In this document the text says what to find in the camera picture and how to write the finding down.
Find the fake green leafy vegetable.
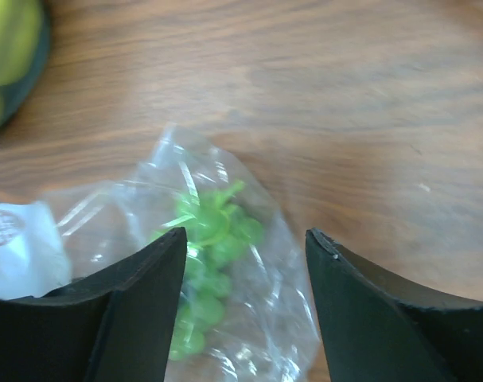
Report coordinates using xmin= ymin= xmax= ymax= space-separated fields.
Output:
xmin=151 ymin=180 xmax=264 ymax=361

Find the dark grey plastic tray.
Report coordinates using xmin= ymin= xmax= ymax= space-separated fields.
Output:
xmin=0 ymin=1 xmax=52 ymax=128

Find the clear zip top bag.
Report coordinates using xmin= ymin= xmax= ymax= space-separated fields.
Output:
xmin=0 ymin=127 xmax=318 ymax=381

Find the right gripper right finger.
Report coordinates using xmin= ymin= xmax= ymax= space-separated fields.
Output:
xmin=306 ymin=228 xmax=483 ymax=381

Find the fake green apple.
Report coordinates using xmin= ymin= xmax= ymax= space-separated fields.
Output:
xmin=0 ymin=0 xmax=43 ymax=86

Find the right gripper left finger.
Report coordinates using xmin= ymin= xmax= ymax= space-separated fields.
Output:
xmin=0 ymin=228 xmax=187 ymax=382

